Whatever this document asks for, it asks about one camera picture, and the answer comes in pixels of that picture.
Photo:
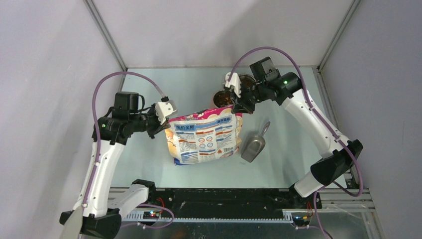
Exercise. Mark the steel bowl far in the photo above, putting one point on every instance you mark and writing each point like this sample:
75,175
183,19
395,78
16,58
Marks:
246,82

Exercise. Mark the left circuit board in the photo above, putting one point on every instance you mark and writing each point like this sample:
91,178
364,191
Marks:
151,215

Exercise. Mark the circuit board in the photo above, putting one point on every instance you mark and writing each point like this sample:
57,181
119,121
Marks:
151,215
301,222

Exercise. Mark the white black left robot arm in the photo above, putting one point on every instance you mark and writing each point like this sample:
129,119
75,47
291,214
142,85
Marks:
93,214

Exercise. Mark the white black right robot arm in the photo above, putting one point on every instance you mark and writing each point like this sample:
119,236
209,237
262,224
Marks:
336,150

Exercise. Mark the steel bowl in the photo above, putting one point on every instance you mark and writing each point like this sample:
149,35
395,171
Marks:
246,82
222,99

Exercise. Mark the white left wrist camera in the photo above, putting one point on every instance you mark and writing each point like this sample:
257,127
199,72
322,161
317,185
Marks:
164,109

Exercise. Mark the metal food scoop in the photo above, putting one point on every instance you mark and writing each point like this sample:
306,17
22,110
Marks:
254,145

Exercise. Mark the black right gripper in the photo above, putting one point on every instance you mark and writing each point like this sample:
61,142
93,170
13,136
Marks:
242,105

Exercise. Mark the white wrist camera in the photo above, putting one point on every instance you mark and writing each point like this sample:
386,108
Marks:
232,82
164,109

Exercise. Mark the right circuit board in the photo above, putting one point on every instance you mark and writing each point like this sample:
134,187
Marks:
301,222

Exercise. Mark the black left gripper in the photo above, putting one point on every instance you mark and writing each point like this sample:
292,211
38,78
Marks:
158,127

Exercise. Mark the brown pet food kibble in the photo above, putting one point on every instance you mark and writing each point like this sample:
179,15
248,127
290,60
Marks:
222,98

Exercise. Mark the pet food bag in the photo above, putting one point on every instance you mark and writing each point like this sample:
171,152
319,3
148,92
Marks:
204,136

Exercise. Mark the pink double bowl stand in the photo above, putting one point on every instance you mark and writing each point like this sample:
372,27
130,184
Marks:
222,98

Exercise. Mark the steel bowl near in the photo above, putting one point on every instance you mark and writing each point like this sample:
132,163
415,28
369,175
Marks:
222,99

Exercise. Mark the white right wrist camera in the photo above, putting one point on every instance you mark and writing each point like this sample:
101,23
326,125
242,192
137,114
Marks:
232,82

